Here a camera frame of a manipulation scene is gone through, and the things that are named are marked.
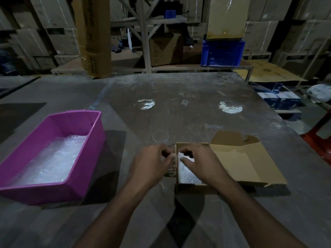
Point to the flat cardboard sheet with tape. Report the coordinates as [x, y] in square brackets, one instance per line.
[227, 18]

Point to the pink plastic bin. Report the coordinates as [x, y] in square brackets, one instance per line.
[77, 123]

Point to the blue plastic crate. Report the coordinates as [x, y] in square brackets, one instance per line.
[222, 54]

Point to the flattened printed cardboard sheet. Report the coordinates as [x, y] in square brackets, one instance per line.
[269, 72]

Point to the red plastic chair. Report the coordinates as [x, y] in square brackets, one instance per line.
[320, 144]

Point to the small blue bin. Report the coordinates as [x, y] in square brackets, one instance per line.
[170, 14]

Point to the clear bubble wrap sheet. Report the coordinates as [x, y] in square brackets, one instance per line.
[190, 175]

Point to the small brown cardboard box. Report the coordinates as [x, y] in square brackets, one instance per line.
[245, 162]

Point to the pile of bubble wrap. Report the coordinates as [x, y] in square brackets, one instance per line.
[49, 165]

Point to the grey metal storage rack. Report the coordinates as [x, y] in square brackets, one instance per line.
[143, 36]

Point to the person's right hand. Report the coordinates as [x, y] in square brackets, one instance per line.
[209, 167]

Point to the tall narrow cardboard carton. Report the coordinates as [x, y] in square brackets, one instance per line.
[93, 36]

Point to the white plastic bag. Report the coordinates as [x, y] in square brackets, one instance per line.
[320, 92]

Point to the open brown carton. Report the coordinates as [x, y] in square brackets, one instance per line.
[165, 51]

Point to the blue and white product box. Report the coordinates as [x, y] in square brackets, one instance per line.
[288, 100]
[269, 100]

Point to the small dark object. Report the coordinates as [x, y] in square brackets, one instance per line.
[118, 47]

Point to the clear drinking glass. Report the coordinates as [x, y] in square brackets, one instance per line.
[171, 170]

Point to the dark blue product box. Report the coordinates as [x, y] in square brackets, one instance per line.
[271, 87]

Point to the person's left forearm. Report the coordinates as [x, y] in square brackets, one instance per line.
[111, 222]

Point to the white paper sheet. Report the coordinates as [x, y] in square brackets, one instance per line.
[130, 39]

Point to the person's right forearm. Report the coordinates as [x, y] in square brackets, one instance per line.
[253, 222]

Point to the person's left hand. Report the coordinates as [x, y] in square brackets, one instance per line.
[147, 167]

